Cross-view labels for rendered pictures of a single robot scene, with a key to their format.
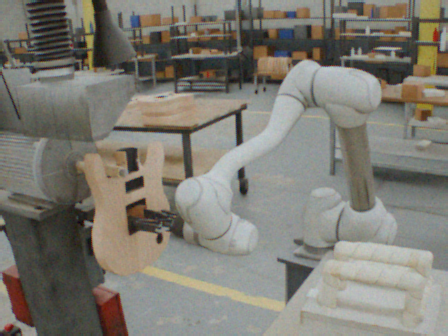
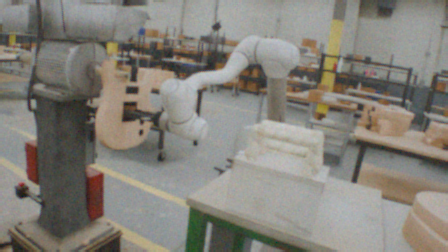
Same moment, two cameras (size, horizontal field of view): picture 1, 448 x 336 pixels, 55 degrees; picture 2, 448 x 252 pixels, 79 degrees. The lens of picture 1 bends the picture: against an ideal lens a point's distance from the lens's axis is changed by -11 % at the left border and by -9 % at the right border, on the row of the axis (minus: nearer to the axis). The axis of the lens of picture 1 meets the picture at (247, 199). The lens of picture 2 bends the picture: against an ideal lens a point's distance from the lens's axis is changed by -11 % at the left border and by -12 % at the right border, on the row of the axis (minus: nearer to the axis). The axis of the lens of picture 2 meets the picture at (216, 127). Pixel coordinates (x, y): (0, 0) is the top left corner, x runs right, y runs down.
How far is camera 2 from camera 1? 0.26 m
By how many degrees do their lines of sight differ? 9
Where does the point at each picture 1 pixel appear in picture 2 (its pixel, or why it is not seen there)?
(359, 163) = (278, 104)
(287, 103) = (238, 56)
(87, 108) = (114, 20)
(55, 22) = not seen: outside the picture
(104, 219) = (107, 104)
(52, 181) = (77, 74)
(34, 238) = (54, 116)
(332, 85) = (269, 48)
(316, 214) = (244, 140)
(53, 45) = not seen: outside the picture
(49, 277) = (58, 146)
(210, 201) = (182, 93)
